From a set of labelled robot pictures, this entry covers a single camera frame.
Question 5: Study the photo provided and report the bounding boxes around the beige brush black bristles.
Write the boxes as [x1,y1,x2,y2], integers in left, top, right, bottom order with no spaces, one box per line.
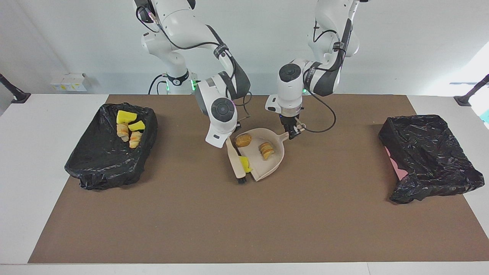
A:
[226,137,249,185]

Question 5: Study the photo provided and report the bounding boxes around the brown cork-like sponge chunk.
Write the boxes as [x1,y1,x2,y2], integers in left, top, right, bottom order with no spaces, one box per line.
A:
[235,133,253,148]

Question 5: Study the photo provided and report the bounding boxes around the beige plastic dustpan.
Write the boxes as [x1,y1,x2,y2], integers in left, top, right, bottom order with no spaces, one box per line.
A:
[234,128,306,182]

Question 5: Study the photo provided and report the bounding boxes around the black clamp stand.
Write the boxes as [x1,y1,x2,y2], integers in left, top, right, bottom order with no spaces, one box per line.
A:
[0,73,31,104]
[454,74,489,107]

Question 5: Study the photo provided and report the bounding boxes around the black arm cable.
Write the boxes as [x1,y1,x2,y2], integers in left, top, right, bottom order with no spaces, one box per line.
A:
[302,15,337,134]
[136,0,253,120]

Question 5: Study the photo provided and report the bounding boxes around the black plastic trash bag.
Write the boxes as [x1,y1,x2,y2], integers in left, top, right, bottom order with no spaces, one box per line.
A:
[378,115,485,204]
[65,102,159,191]

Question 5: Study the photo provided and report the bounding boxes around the white wall outlet box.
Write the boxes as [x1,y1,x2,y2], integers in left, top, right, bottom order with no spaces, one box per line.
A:
[50,73,88,92]

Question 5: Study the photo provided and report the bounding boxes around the yellow sponge wedge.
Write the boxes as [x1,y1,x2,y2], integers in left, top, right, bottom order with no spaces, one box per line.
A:
[116,110,138,125]

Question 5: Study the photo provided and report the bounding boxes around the orange striped sponge chunk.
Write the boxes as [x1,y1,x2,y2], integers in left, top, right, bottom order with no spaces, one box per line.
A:
[259,142,275,160]

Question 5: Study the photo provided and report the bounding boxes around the brown table mat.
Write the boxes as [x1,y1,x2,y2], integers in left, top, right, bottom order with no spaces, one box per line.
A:
[28,94,489,264]

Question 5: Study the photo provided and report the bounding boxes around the pink plastic bin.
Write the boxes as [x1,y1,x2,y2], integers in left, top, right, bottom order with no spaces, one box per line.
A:
[384,147,409,182]

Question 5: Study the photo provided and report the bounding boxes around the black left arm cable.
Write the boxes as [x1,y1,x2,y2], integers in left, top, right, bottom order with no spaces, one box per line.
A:
[302,15,337,134]

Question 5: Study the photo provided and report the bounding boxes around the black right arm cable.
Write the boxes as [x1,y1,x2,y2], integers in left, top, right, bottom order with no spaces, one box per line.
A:
[136,0,253,120]

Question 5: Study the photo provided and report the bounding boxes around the black right base cable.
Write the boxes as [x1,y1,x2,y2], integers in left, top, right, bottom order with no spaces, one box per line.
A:
[148,74,168,95]

